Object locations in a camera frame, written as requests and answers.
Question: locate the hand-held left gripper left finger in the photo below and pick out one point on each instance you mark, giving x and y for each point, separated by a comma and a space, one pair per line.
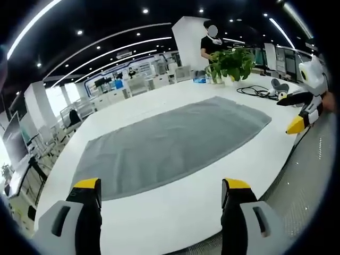
79, 220

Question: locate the grey towel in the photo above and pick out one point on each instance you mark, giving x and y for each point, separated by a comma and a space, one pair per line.
170, 143

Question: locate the white table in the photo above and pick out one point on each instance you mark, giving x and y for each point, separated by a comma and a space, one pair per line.
164, 217

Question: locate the green potted plant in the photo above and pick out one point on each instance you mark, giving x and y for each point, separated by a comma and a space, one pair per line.
231, 65

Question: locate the blue packet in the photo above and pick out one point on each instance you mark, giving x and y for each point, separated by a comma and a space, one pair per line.
199, 79

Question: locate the dark monitor screen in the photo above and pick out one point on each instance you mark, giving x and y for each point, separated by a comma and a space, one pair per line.
12, 138

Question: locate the black office chair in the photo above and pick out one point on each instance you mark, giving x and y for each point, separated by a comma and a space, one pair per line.
73, 118

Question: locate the person's right hand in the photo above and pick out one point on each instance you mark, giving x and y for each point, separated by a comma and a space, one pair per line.
329, 102

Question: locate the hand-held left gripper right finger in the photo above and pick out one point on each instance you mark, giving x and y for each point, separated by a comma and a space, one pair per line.
247, 223

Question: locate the white pillar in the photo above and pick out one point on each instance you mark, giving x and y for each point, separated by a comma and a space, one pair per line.
186, 45

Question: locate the grey and white device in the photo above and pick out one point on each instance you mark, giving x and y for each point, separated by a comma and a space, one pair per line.
279, 89

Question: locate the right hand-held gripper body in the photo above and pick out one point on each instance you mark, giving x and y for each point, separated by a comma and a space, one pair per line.
313, 77

